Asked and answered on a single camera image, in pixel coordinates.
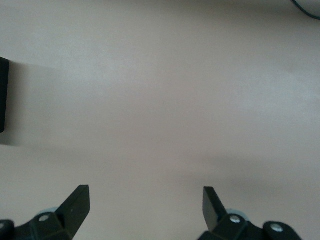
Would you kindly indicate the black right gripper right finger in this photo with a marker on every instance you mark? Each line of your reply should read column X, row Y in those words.
column 212, row 212

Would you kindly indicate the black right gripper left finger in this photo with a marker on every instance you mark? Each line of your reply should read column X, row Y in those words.
column 72, row 210

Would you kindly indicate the black rectangular plastic tray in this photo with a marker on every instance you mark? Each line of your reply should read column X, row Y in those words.
column 3, row 95

